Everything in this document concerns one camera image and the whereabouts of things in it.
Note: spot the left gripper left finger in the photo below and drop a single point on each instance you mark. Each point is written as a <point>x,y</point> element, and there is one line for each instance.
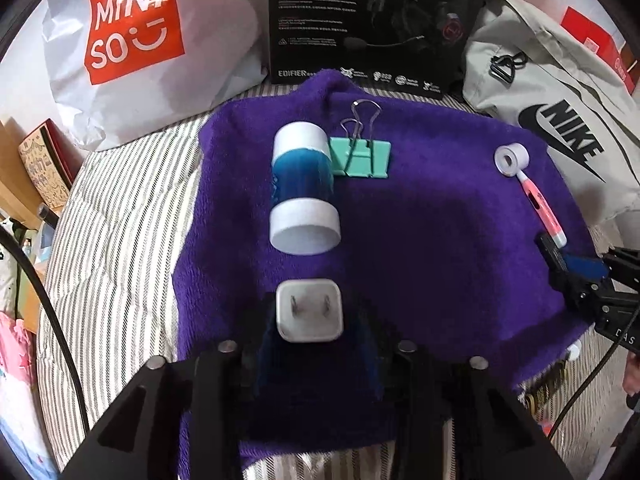
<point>138,436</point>

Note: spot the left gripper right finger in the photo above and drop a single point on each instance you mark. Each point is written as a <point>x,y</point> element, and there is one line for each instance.
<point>446,419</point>

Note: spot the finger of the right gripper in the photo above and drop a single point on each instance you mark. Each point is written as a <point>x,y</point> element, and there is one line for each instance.
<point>587,268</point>
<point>575,289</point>

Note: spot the pink pen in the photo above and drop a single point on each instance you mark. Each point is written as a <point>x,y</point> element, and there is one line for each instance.
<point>542,208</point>

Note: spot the white USB night light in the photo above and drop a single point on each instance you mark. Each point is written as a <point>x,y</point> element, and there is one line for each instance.
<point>573,351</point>

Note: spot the white tape roll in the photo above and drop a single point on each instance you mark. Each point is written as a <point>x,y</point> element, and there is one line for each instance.
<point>511,159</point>

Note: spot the white charger plug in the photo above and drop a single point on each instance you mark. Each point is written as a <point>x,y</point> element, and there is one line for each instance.
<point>309,311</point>

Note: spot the white and blue cylinder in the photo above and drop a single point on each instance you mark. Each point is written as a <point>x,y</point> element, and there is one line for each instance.
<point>303,220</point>

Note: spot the teal binder clip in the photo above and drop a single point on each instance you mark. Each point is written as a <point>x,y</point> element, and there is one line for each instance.
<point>357,153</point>

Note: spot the person's right hand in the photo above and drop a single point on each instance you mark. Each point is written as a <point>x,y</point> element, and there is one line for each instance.
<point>631,380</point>

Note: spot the striped bed cover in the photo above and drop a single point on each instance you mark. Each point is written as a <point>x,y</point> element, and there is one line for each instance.
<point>109,281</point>

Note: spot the purple towel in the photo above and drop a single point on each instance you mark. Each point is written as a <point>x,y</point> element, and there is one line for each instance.
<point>443,249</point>

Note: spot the grey Nike bag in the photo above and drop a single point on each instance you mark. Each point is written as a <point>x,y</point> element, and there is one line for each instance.
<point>525,69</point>

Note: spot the small red paper bag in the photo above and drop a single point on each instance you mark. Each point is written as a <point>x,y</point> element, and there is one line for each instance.
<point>597,40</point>

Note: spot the patterned book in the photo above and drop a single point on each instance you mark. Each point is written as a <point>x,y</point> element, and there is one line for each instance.
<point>49,164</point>

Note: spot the black headset box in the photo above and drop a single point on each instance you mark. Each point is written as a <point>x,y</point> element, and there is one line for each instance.
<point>400,45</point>

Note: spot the white Miniso plastic bag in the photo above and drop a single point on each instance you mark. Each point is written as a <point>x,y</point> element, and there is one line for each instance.
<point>120,69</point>

